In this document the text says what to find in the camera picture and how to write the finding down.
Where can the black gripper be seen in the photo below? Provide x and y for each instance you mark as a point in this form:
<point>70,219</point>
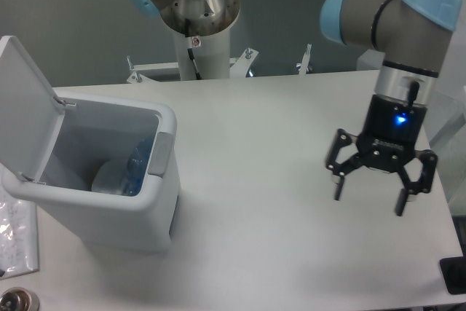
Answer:
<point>385,143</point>

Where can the clear plastic water bottle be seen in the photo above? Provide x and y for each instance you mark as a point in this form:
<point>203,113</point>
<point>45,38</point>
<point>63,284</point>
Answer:
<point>136,166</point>

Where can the white plastic wrapper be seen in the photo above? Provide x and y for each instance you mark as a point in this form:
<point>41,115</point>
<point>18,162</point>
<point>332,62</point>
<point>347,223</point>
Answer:
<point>102,178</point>

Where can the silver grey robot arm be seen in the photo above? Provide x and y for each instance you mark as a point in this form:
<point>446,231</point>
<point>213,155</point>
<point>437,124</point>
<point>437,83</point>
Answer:
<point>412,35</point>

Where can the white open trash can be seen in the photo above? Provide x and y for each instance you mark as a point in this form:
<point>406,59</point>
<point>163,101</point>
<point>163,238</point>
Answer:
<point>85,130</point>

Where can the black device at edge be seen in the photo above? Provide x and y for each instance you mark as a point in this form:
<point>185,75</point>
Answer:
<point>453,271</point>

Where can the clear plastic document sleeve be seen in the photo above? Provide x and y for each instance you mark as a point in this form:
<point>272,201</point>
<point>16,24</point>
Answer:
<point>19,236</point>

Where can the round metal connector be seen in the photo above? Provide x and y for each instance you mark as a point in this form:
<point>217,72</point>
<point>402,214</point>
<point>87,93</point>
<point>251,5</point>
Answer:
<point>19,299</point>

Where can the white pedestal base frame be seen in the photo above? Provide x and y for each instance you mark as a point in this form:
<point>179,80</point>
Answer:
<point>241,67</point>

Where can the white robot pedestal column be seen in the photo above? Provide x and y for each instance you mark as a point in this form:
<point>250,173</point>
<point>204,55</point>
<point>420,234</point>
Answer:
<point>203,57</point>

